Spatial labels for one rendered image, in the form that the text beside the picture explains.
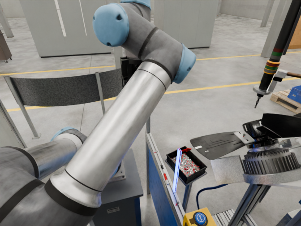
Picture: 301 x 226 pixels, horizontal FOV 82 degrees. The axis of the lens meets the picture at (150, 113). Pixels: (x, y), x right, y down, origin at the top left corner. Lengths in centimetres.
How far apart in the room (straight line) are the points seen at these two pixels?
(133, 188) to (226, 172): 50
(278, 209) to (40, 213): 224
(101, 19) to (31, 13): 655
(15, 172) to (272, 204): 226
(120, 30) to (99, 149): 22
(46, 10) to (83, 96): 462
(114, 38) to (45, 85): 218
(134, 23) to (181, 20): 670
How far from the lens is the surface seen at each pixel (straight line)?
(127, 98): 31
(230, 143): 93
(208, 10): 749
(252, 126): 101
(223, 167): 106
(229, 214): 203
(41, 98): 264
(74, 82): 240
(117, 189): 93
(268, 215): 228
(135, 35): 38
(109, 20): 37
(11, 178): 34
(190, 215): 80
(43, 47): 704
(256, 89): 85
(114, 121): 30
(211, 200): 213
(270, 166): 98
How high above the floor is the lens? 178
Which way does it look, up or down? 34 degrees down
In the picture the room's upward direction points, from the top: straight up
